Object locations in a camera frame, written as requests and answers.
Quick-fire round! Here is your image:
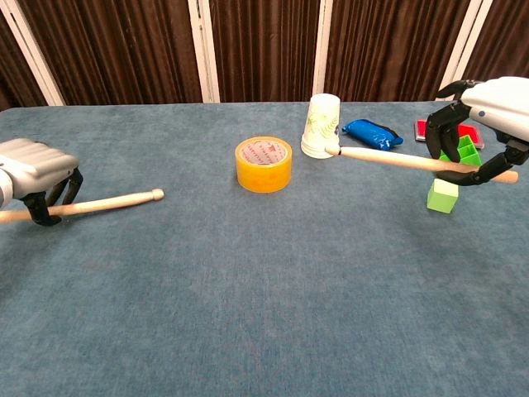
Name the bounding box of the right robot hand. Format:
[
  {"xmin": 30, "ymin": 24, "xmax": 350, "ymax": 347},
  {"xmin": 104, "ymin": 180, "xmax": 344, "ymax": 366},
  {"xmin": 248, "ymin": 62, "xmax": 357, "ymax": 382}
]
[{"xmin": 424, "ymin": 76, "xmax": 529, "ymax": 188}]

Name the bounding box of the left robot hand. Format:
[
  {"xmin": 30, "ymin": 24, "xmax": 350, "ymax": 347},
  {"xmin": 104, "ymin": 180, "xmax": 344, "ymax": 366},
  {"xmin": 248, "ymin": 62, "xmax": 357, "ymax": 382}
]
[{"xmin": 0, "ymin": 138, "xmax": 84, "ymax": 227}]

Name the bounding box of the wooden drumstick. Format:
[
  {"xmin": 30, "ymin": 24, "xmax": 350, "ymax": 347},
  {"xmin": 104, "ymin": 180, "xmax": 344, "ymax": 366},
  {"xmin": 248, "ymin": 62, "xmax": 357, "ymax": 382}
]
[
  {"xmin": 324, "ymin": 144, "xmax": 519, "ymax": 185},
  {"xmin": 0, "ymin": 188, "xmax": 165, "ymax": 225}
]

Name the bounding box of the green four-cell tray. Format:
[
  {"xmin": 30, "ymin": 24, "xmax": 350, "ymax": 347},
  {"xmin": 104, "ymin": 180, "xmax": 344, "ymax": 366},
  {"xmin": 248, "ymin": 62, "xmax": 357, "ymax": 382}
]
[{"xmin": 437, "ymin": 136, "xmax": 484, "ymax": 169}]

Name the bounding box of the red flat box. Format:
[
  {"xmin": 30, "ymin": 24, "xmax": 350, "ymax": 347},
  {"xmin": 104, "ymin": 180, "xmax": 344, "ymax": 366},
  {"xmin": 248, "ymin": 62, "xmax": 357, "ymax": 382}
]
[{"xmin": 413, "ymin": 118, "xmax": 486, "ymax": 150}]

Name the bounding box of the light green cube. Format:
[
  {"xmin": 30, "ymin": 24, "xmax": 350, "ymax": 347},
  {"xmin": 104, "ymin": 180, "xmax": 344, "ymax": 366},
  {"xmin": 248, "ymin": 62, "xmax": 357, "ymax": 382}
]
[{"xmin": 426, "ymin": 178, "xmax": 460, "ymax": 215}]

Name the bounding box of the blue snack packet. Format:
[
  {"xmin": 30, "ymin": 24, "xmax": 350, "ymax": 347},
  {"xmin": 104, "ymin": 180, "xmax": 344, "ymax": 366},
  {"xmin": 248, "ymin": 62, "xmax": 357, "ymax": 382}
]
[{"xmin": 341, "ymin": 118, "xmax": 405, "ymax": 155}]

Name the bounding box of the white paper cup stack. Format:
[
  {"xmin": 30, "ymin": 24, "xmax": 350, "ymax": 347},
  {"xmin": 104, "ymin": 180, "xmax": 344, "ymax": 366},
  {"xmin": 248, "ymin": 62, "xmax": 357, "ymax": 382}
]
[{"xmin": 300, "ymin": 93, "xmax": 341, "ymax": 160}]

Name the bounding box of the yellow tape roll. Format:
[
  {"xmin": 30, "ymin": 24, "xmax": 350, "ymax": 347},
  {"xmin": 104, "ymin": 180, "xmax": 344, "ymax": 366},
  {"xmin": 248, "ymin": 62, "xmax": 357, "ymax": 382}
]
[{"xmin": 235, "ymin": 136, "xmax": 293, "ymax": 194}]

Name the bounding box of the blue table cloth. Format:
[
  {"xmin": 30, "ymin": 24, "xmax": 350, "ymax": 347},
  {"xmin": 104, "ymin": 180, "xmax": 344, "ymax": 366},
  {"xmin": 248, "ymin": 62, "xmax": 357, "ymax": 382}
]
[{"xmin": 0, "ymin": 98, "xmax": 529, "ymax": 397}]

